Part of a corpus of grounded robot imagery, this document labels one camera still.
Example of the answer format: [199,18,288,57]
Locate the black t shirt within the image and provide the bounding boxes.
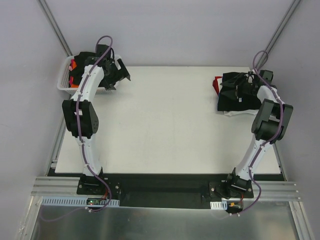
[216,71,262,112]
[71,49,114,88]

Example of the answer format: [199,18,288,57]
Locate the white t shirt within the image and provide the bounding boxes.
[216,76,278,118]

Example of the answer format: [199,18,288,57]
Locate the red t shirt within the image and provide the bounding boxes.
[212,76,223,96]

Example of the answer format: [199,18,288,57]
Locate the white plastic laundry basket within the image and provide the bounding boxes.
[57,55,119,96]

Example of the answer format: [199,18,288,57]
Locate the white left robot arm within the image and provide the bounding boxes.
[62,44,131,195]

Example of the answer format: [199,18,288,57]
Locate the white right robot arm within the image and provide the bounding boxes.
[224,70,294,198]

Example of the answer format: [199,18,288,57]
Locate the black t shirt in basket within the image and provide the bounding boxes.
[71,49,114,88]

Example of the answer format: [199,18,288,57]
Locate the orange t shirt in basket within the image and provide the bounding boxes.
[68,59,77,88]

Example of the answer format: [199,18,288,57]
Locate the pink t shirt in basket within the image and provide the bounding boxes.
[68,59,75,88]

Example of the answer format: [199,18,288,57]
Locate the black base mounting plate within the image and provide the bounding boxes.
[76,173,254,209]

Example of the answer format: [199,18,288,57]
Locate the right aluminium frame post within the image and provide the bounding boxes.
[251,0,303,69]

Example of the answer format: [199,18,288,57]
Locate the aluminium frame post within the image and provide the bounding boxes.
[251,0,303,69]
[36,0,73,70]

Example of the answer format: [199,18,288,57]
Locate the left aluminium frame post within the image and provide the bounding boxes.
[36,0,73,70]

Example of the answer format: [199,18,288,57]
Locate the aluminium front rail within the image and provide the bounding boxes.
[31,176,302,202]

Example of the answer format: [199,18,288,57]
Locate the right white cable duct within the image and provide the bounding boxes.
[210,200,228,211]

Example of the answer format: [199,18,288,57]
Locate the white cable duct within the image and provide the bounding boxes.
[210,200,228,211]
[41,196,109,208]

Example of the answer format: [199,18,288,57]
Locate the left white cable duct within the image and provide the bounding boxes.
[41,196,109,208]

